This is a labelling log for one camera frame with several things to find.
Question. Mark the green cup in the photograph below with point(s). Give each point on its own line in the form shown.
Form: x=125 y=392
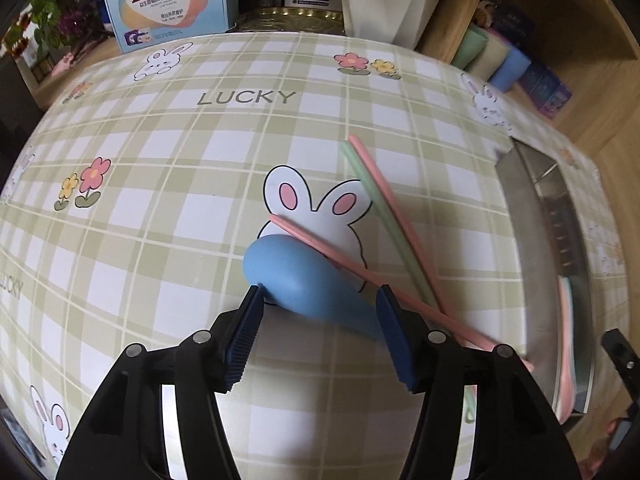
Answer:
x=467 y=47

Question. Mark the beige cup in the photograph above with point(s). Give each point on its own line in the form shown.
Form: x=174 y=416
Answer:
x=492 y=57

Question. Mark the golden tin lid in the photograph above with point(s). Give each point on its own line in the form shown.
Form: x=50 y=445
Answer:
x=290 y=20

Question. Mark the steel utensil holder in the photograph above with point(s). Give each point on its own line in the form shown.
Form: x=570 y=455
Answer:
x=535 y=260

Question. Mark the dark printed package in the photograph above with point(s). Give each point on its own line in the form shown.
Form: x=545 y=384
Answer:
x=507 y=22

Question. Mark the blue and white carton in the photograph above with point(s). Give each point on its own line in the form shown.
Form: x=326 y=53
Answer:
x=165 y=10

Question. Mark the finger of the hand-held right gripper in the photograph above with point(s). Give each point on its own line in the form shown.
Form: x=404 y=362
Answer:
x=620 y=355

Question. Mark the checked rabbit print tablecloth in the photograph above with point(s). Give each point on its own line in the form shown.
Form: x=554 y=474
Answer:
x=150 y=185

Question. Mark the pink spoon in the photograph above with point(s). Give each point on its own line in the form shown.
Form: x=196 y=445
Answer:
x=567 y=360

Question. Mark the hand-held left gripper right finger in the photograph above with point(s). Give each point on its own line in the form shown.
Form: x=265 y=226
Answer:
x=395 y=340

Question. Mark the purple box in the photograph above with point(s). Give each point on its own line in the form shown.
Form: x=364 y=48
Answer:
x=547 y=90

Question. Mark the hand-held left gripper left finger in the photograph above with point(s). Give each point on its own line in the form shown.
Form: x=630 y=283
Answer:
x=245 y=340

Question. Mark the pink flower plant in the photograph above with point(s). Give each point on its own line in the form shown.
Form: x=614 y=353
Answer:
x=65 y=25

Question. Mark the pink chopstick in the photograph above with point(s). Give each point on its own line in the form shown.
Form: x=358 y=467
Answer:
x=310 y=240
x=380 y=185

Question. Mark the green chopstick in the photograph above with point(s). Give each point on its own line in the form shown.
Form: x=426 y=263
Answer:
x=365 y=185

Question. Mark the blue spoon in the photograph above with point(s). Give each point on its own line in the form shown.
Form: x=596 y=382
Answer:
x=300 y=275

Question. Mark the white flower pot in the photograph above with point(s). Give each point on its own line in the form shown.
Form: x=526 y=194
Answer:
x=390 y=0

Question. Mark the wooden shelf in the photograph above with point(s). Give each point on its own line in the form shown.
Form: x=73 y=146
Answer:
x=600 y=10

